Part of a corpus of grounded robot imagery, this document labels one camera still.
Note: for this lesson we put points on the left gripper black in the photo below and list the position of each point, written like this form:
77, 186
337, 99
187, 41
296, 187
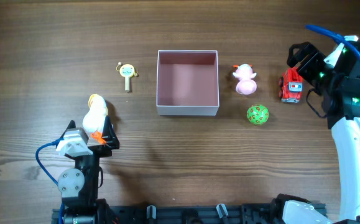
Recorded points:
102, 148

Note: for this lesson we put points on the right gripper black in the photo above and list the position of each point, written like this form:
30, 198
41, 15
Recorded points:
312, 65

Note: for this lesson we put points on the red toy fire truck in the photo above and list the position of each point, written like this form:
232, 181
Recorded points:
291, 85

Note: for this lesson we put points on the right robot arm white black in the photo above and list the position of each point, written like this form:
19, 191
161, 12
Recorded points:
337, 79

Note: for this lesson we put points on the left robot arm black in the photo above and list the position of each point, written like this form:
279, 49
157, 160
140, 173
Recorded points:
79, 185

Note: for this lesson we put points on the white yellow duck plush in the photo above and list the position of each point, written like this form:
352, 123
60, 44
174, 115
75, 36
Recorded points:
93, 122

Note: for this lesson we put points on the pink pig toy figure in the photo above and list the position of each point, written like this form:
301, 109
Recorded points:
245, 74

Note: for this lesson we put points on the yellow wooden rattle toy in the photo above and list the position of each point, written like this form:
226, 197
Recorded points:
127, 71

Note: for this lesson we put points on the green numbered ball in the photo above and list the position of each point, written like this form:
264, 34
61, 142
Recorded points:
257, 114

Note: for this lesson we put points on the pink open cardboard box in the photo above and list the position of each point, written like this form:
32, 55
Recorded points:
187, 83

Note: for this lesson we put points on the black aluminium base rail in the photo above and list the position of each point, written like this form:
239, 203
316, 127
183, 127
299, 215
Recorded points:
242, 214

